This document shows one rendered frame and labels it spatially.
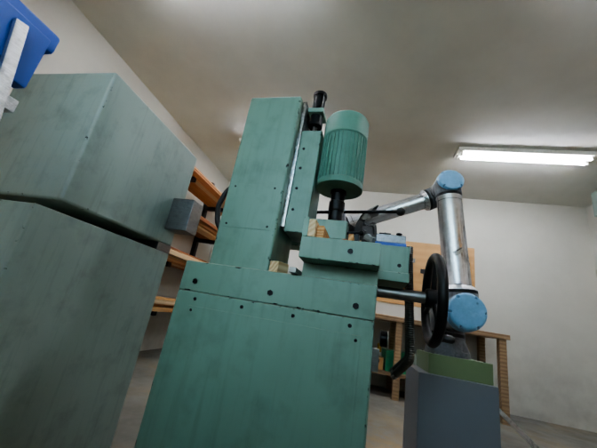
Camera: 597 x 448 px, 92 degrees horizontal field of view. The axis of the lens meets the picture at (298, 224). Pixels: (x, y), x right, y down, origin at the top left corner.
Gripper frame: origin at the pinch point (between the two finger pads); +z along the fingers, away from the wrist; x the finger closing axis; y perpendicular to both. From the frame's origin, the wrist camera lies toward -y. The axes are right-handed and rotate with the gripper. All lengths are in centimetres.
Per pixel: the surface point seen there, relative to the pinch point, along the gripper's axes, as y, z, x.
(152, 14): -108, -112, -186
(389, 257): -9.2, 13.3, 18.0
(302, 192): -32.9, -2.9, -6.4
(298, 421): -41, 11, 61
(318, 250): -39.2, 18.0, 20.6
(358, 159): -16.1, 9.1, -18.8
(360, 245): -30.9, 25.1, 19.9
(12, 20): -107, 25, -11
